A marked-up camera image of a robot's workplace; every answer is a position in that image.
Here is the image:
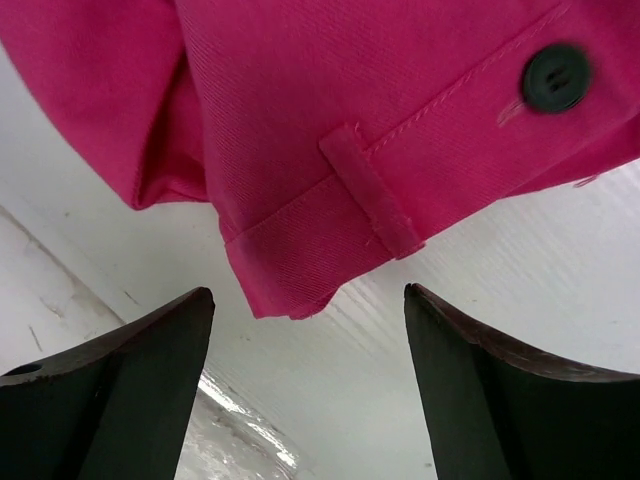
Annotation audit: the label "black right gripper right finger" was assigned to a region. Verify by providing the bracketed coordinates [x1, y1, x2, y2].
[404, 284, 639, 479]

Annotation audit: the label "pink trousers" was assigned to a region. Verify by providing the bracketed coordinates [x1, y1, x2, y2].
[1, 1, 639, 319]

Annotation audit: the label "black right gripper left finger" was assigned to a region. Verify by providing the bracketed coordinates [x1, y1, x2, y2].
[1, 287, 215, 480]

